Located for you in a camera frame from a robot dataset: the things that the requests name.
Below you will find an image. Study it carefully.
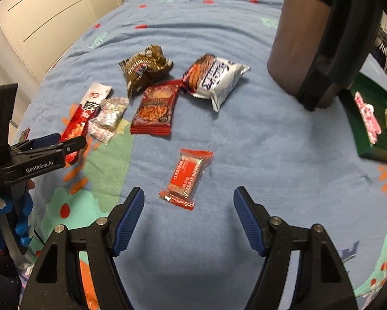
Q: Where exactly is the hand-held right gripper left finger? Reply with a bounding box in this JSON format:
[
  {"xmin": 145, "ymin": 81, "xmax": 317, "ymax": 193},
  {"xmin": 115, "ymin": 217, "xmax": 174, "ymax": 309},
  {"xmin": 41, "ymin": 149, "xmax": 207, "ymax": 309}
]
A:
[{"xmin": 19, "ymin": 186, "xmax": 145, "ymax": 310}]

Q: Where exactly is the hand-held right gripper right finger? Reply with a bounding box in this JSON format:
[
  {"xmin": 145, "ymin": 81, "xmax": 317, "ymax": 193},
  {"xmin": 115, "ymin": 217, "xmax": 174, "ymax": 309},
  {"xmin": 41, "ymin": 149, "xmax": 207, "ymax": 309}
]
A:
[{"xmin": 233, "ymin": 186, "xmax": 363, "ymax": 310}]

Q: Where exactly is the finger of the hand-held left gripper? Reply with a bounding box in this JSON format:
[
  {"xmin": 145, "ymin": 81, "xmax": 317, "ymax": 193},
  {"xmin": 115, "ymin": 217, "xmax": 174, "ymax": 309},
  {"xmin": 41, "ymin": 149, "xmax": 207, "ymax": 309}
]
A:
[
  {"xmin": 11, "ymin": 132, "xmax": 61, "ymax": 152},
  {"xmin": 22, "ymin": 136, "xmax": 87, "ymax": 164}
]

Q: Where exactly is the long red and white packet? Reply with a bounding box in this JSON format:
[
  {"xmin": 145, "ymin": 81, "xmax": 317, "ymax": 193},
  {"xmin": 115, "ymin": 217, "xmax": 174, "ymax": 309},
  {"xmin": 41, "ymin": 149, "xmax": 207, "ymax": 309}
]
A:
[{"xmin": 58, "ymin": 82, "xmax": 113, "ymax": 164}]

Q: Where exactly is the small clear candy packet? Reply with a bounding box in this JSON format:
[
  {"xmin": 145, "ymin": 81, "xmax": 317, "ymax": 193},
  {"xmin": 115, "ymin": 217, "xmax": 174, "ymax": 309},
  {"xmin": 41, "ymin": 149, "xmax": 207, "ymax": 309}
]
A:
[{"xmin": 88, "ymin": 97, "xmax": 130, "ymax": 145}]

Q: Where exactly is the small orange snack packet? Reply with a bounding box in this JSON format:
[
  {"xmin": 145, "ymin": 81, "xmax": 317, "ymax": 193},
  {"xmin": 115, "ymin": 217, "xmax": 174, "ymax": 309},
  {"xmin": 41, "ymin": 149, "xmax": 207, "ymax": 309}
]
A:
[{"xmin": 159, "ymin": 149, "xmax": 214, "ymax": 211}]

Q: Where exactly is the dark red snack packet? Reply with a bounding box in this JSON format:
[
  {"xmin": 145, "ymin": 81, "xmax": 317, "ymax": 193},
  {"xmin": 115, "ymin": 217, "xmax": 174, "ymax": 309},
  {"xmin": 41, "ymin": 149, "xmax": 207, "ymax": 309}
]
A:
[{"xmin": 130, "ymin": 79, "xmax": 185, "ymax": 136}]

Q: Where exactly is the brown snack bag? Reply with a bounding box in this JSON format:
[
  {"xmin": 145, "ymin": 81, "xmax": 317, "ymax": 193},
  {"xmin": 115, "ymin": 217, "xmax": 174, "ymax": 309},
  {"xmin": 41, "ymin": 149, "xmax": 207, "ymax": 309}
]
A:
[{"xmin": 119, "ymin": 44, "xmax": 175, "ymax": 97}]

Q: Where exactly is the white and orange snack bag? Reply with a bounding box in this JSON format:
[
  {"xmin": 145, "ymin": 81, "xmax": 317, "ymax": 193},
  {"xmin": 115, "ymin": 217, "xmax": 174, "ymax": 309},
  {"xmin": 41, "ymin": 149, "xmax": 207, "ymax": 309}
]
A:
[{"xmin": 182, "ymin": 53, "xmax": 250, "ymax": 113}]

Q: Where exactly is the green box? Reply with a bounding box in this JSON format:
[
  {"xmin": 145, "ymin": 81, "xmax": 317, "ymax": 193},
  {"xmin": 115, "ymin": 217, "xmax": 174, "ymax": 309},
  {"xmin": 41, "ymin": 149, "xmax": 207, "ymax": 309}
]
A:
[{"xmin": 338, "ymin": 73, "xmax": 387, "ymax": 168}]

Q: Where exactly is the person's left hand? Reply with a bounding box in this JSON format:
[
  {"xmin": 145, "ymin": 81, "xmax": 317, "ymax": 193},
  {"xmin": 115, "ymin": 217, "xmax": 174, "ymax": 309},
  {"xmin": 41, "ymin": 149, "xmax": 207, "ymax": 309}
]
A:
[{"xmin": 0, "ymin": 181, "xmax": 36, "ymax": 252}]

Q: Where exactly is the blue printed blanket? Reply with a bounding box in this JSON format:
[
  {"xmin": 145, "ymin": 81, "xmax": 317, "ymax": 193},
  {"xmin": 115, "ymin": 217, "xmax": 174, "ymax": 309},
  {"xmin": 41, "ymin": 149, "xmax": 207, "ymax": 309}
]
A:
[{"xmin": 14, "ymin": 0, "xmax": 387, "ymax": 310}]

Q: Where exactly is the white wardrobe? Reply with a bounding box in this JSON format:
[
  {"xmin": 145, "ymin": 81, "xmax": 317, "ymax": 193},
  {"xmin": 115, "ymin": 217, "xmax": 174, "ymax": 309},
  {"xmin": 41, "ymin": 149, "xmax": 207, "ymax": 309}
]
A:
[{"xmin": 0, "ymin": 0, "xmax": 149, "ymax": 130}]

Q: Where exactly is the pink snack packet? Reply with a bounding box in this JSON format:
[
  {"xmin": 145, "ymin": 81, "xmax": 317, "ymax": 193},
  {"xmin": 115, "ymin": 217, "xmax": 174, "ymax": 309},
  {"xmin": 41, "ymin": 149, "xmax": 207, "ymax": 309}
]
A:
[{"xmin": 354, "ymin": 91, "xmax": 383, "ymax": 145}]

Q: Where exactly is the brown chair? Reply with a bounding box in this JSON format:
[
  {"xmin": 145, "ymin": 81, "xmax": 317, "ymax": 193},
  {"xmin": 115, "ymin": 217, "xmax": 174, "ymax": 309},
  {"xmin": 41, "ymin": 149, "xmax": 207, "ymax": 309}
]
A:
[{"xmin": 267, "ymin": 0, "xmax": 384, "ymax": 112}]

